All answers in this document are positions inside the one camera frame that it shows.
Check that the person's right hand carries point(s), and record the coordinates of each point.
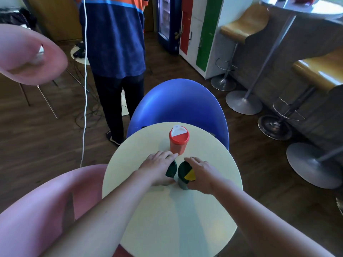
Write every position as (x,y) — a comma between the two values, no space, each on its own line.
(205,176)

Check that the person's left hand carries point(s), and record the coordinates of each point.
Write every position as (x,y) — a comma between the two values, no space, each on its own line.
(154,168)

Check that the person's right thumb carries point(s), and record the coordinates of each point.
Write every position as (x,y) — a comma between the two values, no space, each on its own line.
(193,186)

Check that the person's left thumb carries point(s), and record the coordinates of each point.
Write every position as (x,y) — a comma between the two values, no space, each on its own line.
(164,182)

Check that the dark green lidded container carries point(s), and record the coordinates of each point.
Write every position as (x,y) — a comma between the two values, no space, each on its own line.
(172,169)

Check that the green container with yellow-patch lid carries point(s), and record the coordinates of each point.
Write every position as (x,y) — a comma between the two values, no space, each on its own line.
(185,172)

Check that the person's right forearm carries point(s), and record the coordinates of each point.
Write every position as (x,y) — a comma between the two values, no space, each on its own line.
(262,224)

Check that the person's left forearm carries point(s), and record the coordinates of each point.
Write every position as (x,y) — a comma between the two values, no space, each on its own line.
(107,216)

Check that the red container with white flip lid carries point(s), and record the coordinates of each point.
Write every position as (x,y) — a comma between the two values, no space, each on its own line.
(179,141)

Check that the blue plastic chair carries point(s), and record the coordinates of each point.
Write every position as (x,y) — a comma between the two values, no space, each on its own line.
(179,104)

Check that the pink plastic chair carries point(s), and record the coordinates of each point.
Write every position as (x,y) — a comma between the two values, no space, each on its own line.
(24,50)
(34,211)

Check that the white round floor base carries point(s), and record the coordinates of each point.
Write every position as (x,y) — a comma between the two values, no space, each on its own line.
(80,60)

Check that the white cabinet red green doors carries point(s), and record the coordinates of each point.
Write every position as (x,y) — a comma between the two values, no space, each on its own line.
(211,34)

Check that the blue glass-door drinks fridge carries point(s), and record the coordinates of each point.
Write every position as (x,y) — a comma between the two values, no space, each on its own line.
(168,24)

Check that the wooden seat bar stool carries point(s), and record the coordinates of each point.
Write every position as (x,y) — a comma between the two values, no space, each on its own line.
(319,69)
(243,24)

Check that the brown wooden cabinet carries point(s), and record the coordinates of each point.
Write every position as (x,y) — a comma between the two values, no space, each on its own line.
(56,18)

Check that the black bag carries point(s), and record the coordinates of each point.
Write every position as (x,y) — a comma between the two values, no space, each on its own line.
(16,18)

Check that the silver round pedestal base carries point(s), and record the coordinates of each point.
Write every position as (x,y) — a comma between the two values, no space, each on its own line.
(310,165)

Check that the silver pedestal high table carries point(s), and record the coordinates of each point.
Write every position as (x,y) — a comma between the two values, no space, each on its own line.
(278,34)

